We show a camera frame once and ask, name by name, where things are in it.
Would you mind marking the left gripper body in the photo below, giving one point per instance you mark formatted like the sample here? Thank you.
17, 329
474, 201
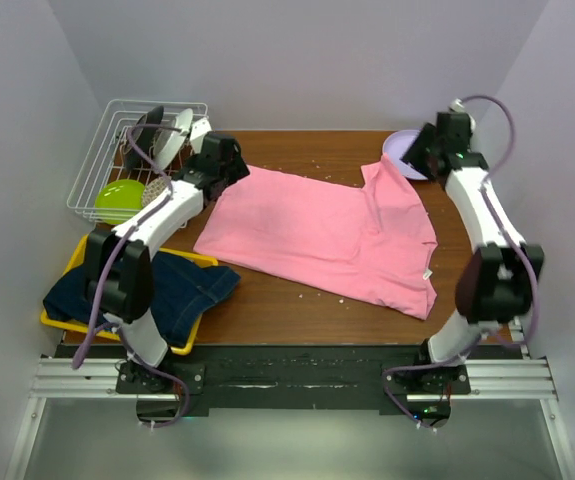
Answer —
235, 170

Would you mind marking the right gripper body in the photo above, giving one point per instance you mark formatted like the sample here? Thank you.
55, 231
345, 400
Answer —
438, 149

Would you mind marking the pink t-shirt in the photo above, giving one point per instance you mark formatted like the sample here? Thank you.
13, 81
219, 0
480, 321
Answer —
372, 243

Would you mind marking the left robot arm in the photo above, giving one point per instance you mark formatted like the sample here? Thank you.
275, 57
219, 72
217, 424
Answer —
119, 279

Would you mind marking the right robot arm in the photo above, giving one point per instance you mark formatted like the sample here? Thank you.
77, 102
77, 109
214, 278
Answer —
500, 281

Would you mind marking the lilac plastic plate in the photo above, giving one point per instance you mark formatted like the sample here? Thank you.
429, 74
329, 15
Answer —
395, 146

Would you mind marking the white plate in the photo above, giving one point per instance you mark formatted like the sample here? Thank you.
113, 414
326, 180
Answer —
170, 141

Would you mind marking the patterned ceramic cup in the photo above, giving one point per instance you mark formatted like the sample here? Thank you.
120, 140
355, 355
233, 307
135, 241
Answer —
152, 190

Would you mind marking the green plastic bowl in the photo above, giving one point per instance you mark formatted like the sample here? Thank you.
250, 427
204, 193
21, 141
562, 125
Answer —
119, 201

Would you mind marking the dark blue denim jeans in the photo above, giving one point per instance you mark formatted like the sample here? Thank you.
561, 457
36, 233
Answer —
183, 292

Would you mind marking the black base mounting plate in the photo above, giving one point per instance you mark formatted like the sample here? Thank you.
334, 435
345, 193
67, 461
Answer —
337, 377

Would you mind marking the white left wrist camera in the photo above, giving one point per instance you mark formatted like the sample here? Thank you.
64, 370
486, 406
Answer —
199, 129

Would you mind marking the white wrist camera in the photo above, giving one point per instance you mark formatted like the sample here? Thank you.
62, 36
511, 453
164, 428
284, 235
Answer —
199, 129
458, 106

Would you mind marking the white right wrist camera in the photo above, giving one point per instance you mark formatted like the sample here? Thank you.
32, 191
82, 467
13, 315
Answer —
458, 106

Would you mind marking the white wire dish rack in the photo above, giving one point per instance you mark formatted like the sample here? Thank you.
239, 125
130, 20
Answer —
104, 163

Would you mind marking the aluminium frame rail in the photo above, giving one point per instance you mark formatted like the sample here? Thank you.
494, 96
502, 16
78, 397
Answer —
500, 379

